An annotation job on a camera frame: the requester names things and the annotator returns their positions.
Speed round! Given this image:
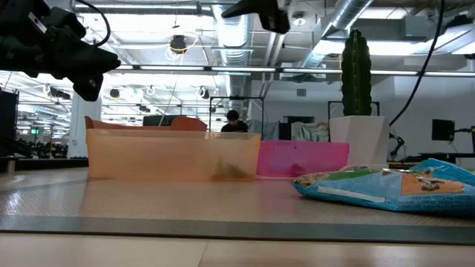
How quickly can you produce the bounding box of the long ceiling light bar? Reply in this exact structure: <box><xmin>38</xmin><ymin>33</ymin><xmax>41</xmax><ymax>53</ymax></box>
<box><xmin>114</xmin><ymin>62</ymin><xmax>475</xmax><ymax>78</ymax></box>

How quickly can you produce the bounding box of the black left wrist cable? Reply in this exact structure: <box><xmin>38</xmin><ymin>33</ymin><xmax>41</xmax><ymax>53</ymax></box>
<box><xmin>73</xmin><ymin>0</ymin><xmax>111</xmax><ymax>47</ymax></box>

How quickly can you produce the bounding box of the black computer monitor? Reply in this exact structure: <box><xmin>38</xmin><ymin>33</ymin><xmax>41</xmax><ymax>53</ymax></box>
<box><xmin>142</xmin><ymin>114</ymin><xmax>187</xmax><ymax>128</ymax></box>

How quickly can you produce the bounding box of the blue green orange granola bar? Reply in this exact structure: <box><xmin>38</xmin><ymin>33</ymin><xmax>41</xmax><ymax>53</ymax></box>
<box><xmin>291</xmin><ymin>165</ymin><xmax>475</xmax><ymax>219</ymax></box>

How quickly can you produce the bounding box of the black ceiling cable reel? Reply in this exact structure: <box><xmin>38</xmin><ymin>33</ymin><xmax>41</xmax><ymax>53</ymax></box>
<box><xmin>169</xmin><ymin>34</ymin><xmax>188</xmax><ymax>55</ymax></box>

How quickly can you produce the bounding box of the white building pillar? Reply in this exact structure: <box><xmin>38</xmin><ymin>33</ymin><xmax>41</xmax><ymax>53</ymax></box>
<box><xmin>68</xmin><ymin>82</ymin><xmax>102</xmax><ymax>159</ymax></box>

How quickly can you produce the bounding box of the pink plastic bin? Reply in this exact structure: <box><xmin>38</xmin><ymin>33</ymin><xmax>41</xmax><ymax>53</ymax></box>
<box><xmin>255</xmin><ymin>139</ymin><xmax>351</xmax><ymax>179</ymax></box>

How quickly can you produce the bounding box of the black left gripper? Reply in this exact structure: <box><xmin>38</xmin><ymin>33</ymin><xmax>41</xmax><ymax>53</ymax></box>
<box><xmin>0</xmin><ymin>0</ymin><xmax>122</xmax><ymax>102</ymax></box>

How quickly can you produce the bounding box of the black cabinet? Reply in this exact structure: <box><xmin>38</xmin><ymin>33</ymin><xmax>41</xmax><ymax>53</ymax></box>
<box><xmin>0</xmin><ymin>88</ymin><xmax>20</xmax><ymax>159</ymax></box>

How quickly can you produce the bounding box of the pale cloth cover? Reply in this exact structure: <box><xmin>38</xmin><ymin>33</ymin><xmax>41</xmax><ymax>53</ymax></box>
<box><xmin>290</xmin><ymin>121</ymin><xmax>330</xmax><ymax>143</ymax></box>
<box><xmin>247</xmin><ymin>119</ymin><xmax>280</xmax><ymax>141</ymax></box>

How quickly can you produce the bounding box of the translucent orange plastic bin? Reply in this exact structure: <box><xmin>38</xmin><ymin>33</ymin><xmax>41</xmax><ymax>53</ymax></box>
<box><xmin>85</xmin><ymin>128</ymin><xmax>262</xmax><ymax>183</ymax></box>

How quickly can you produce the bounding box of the black monitor on arm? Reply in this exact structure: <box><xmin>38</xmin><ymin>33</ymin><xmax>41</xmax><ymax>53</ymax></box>
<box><xmin>431</xmin><ymin>119</ymin><xmax>456</xmax><ymax>142</ymax></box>

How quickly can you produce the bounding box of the opaque orange plastic bin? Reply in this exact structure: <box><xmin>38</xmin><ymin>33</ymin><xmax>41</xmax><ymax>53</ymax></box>
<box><xmin>85</xmin><ymin>115</ymin><xmax>209</xmax><ymax>132</ymax></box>

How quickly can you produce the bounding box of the person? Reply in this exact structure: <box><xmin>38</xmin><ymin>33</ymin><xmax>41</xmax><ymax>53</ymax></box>
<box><xmin>220</xmin><ymin>109</ymin><xmax>249</xmax><ymax>134</ymax></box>

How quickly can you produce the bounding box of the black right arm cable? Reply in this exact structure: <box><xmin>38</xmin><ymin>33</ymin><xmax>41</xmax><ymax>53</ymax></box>
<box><xmin>388</xmin><ymin>0</ymin><xmax>446</xmax><ymax>128</ymax></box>

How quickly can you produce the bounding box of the tall green cactus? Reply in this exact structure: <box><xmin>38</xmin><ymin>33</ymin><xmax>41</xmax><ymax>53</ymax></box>
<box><xmin>341</xmin><ymin>28</ymin><xmax>373</xmax><ymax>117</ymax></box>

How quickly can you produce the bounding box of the beige textured table mat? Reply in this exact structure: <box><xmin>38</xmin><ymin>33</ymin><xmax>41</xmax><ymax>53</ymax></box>
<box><xmin>0</xmin><ymin>166</ymin><xmax>475</xmax><ymax>248</ymax></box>

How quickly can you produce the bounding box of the silver spiral ventilation duct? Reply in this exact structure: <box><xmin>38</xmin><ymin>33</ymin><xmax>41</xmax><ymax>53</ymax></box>
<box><xmin>212</xmin><ymin>0</ymin><xmax>255</xmax><ymax>120</ymax></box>
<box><xmin>298</xmin><ymin>0</ymin><xmax>375</xmax><ymax>70</ymax></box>

